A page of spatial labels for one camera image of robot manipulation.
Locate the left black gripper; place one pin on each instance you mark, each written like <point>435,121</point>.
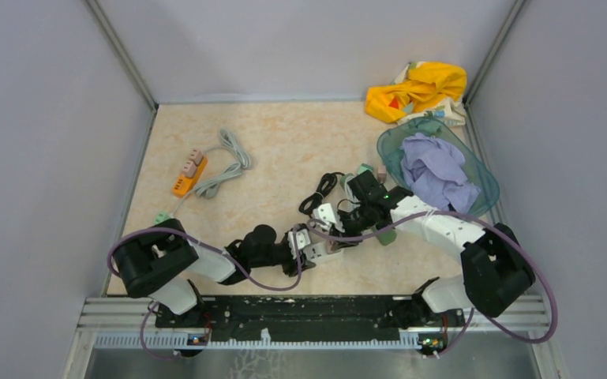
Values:
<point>291,268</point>

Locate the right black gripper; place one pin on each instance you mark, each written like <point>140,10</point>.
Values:
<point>342,215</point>

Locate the green power strip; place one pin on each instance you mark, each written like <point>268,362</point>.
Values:
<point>388,237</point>

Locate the white power strip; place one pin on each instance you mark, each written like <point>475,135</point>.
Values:
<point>321,252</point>

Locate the light green plug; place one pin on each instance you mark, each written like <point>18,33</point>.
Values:
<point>364,167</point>

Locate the orange power strip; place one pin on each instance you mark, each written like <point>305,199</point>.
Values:
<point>186,181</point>

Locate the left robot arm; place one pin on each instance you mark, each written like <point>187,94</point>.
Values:
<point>150,262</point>

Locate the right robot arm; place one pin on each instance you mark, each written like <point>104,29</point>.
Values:
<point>494,273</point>

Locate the purple cloth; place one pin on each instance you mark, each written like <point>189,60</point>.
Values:
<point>432,170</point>

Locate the teal plastic basket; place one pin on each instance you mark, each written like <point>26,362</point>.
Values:
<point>389,149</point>

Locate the yellow cloth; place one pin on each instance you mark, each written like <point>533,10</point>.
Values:
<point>422,89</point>

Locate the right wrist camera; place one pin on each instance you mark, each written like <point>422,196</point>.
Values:
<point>327,218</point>

